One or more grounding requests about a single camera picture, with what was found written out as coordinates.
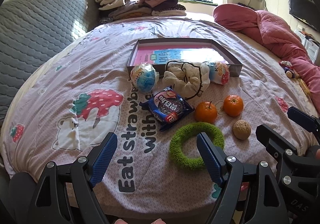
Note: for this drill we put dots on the pink chinese workbook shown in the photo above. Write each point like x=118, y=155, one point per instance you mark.
x=160, y=55

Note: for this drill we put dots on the walnut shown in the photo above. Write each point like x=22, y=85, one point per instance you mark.
x=241, y=129

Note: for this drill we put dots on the blue oreo cookie packet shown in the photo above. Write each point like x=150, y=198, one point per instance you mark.
x=168, y=108

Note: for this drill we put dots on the grey quilted headboard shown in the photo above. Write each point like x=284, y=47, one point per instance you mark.
x=32, y=32

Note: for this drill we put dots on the person hand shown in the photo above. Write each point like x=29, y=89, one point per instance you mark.
x=137, y=221

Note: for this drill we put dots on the white drawstring cloth bag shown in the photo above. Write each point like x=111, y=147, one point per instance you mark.
x=188, y=79

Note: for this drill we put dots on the white drawer cabinet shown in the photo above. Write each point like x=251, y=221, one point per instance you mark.
x=311, y=45

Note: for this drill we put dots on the red blue surprise egg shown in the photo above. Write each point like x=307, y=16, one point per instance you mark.
x=218, y=72

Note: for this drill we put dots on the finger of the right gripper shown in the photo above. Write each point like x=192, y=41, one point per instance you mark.
x=309, y=123
x=274, y=143

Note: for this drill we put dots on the blue surprise egg toy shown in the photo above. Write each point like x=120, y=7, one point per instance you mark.
x=144, y=77

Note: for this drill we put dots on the pile of folded clothes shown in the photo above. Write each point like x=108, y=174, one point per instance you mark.
x=113, y=10

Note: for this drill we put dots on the orange tangerine with stem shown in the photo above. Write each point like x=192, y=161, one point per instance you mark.
x=205, y=112

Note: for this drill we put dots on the yellow snack packet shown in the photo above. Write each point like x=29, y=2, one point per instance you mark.
x=304, y=87

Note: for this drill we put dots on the small toy figure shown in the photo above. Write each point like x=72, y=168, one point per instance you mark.
x=289, y=70

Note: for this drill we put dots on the pink quilted blanket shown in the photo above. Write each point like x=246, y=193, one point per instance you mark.
x=272, y=32

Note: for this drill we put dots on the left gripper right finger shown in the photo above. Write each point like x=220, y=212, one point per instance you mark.
x=251, y=188

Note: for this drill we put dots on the pink strawberry bed sheet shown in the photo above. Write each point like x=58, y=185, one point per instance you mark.
x=75, y=99

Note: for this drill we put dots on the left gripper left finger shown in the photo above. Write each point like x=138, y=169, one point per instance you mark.
x=64, y=193

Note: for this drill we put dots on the black flat tv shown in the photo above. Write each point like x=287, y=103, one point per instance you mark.
x=305, y=11

